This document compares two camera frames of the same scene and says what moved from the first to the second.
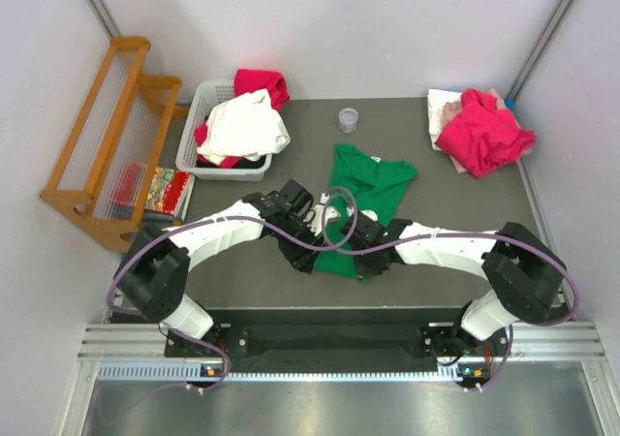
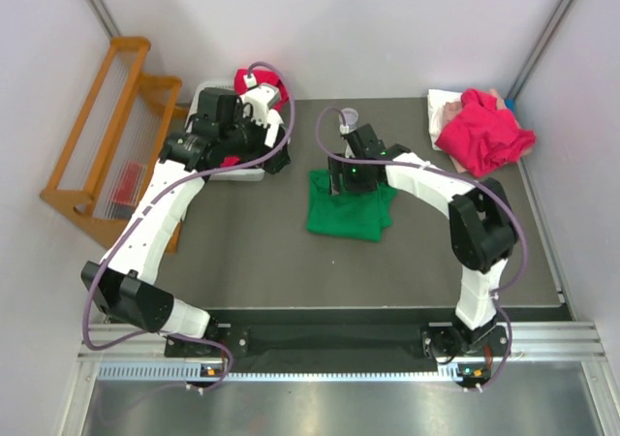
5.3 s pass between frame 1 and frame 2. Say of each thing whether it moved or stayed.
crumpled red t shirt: stayed
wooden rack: stayed
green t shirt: moved
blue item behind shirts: stayed
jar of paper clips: stayed
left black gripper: moved
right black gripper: moved
